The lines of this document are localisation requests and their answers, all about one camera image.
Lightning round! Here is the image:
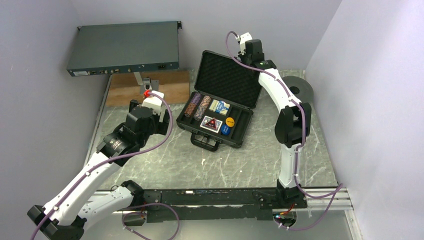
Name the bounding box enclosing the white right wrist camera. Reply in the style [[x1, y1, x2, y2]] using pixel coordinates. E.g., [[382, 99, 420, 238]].
[[235, 32, 253, 55]]

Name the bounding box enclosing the grey metal stand bracket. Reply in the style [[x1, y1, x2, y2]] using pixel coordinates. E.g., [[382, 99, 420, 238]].
[[133, 72, 159, 95]]

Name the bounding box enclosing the black poker set case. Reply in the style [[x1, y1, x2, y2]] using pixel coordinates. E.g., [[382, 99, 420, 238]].
[[176, 50, 262, 152]]

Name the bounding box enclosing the grey network switch box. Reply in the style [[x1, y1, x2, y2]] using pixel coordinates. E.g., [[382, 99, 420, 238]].
[[66, 20, 182, 77]]

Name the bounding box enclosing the orange black chip stack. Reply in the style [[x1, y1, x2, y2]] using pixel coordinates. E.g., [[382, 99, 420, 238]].
[[184, 103, 197, 118]]

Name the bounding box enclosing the grey filament spool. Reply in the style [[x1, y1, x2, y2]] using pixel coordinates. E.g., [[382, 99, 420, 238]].
[[282, 76, 314, 104]]

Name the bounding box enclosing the blue patterned card deck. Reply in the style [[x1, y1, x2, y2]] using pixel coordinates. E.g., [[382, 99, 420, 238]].
[[200, 115, 223, 133]]

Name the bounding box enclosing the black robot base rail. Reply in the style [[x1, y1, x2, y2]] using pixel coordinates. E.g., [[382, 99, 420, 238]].
[[124, 187, 308, 223]]

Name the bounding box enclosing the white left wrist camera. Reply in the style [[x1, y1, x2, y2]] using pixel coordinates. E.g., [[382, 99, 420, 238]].
[[141, 89, 165, 115]]

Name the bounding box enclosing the orange blue chip stack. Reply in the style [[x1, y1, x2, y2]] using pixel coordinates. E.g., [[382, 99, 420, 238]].
[[199, 95, 212, 108], [193, 105, 207, 121]]

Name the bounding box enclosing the blue big blind button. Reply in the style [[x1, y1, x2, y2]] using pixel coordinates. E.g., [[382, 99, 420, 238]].
[[221, 124, 231, 136]]

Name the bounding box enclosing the purple chip stack in case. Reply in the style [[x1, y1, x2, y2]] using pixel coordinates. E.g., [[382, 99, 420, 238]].
[[190, 92, 202, 106]]

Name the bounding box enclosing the blue card deck box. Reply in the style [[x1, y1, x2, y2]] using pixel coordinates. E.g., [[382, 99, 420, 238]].
[[209, 99, 231, 116]]

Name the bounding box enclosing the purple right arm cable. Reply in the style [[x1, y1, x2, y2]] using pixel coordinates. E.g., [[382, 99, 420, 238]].
[[225, 31, 344, 232]]

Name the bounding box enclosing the wooden board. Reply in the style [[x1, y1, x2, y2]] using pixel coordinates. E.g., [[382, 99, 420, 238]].
[[105, 70, 190, 107]]

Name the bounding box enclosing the orange round button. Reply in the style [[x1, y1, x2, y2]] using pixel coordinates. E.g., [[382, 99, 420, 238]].
[[225, 117, 235, 128]]

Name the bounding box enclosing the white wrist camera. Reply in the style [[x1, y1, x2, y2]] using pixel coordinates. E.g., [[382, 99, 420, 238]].
[[141, 89, 165, 115], [235, 32, 253, 55]]

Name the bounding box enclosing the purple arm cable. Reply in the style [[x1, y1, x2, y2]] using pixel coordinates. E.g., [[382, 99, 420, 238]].
[[225, 31, 344, 232], [29, 92, 181, 240]]

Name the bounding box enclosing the red triangular dealer button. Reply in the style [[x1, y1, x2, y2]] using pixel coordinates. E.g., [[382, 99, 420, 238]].
[[202, 116, 222, 131]]

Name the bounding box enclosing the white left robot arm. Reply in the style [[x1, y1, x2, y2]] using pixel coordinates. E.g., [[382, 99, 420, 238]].
[[27, 92, 173, 240]]

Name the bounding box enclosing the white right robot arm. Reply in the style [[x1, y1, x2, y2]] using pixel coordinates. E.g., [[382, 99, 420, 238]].
[[238, 34, 312, 208]]

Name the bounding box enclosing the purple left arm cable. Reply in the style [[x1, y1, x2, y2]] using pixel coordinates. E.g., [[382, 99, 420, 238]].
[[29, 92, 181, 240]]

